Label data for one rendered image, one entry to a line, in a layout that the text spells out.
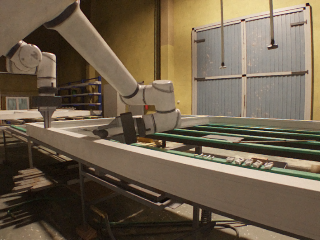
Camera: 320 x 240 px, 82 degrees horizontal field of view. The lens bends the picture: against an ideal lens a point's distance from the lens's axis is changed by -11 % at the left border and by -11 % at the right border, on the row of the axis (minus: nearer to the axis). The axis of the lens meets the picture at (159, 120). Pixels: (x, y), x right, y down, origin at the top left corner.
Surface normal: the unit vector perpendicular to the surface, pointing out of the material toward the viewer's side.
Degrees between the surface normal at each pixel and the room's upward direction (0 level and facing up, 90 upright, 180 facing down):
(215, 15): 90
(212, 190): 90
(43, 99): 90
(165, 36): 90
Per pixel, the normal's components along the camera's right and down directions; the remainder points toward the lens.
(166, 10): -0.65, 0.06
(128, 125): 0.20, 0.21
